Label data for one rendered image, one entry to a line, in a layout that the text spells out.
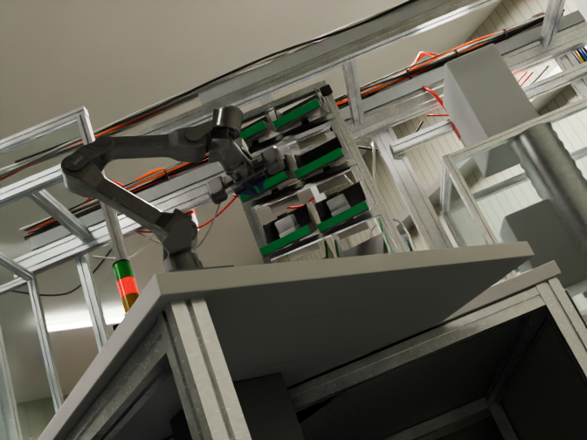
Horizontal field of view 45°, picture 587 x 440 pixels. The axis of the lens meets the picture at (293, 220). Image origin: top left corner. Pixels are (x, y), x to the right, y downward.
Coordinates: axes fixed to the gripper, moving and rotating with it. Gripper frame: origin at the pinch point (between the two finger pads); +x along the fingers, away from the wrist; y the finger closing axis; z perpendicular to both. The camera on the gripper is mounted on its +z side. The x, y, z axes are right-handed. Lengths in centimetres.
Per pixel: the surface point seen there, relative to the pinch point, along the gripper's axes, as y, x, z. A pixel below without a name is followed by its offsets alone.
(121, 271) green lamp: 48, 17, 11
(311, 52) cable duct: -23, 54, 97
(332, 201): -13.7, 13.8, -3.6
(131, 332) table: 6, -55, -63
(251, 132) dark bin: -2.3, 5.1, 22.3
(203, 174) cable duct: 44, 91, 106
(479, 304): -33, 10, -47
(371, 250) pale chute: -16.0, 29.7, -10.7
